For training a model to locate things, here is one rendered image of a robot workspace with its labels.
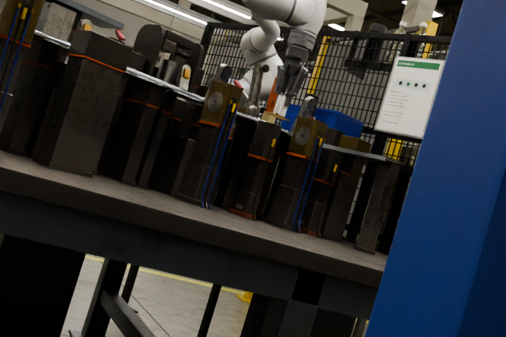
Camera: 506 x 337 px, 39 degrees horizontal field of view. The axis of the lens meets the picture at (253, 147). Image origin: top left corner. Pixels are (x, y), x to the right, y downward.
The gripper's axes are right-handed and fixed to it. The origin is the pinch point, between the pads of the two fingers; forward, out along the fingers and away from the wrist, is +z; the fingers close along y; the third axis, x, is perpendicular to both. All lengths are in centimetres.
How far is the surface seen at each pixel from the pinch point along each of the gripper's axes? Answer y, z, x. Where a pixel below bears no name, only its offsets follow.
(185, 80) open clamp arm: -12.8, 2.7, -32.1
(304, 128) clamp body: 20.7, 7.1, -8.3
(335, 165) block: 23.9, 14.7, 7.2
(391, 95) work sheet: 2, -21, 55
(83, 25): -13, 0, -72
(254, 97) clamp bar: -14.5, -1.4, 0.5
